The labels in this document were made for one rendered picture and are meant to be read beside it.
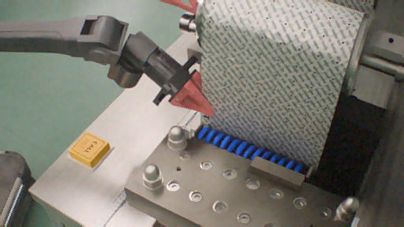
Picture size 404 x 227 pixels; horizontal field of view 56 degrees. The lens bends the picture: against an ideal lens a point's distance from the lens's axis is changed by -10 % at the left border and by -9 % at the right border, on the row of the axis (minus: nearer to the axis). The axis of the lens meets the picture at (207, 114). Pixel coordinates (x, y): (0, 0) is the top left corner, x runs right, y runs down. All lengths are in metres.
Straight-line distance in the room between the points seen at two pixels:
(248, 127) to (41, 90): 2.03
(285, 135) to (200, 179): 0.16
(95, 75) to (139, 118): 1.64
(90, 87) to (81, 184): 1.68
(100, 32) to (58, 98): 1.81
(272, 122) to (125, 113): 0.43
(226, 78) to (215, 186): 0.18
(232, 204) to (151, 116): 0.40
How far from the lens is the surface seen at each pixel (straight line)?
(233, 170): 0.73
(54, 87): 2.63
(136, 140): 0.96
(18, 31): 0.82
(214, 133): 0.77
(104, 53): 0.73
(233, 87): 0.70
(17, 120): 2.51
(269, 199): 0.70
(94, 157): 0.92
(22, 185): 1.89
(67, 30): 0.77
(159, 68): 0.74
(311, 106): 0.66
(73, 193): 0.90
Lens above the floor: 1.61
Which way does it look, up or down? 45 degrees down
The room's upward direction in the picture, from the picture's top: straight up
